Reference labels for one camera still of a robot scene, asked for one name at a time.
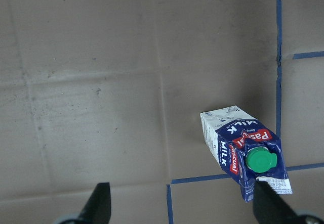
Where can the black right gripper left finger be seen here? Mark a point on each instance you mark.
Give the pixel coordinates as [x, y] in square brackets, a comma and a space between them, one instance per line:
[98, 207]

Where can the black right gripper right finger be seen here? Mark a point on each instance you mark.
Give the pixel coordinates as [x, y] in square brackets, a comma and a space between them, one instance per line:
[269, 207]

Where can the blue white milk carton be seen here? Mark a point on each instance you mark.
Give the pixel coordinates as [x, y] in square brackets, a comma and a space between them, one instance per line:
[245, 149]

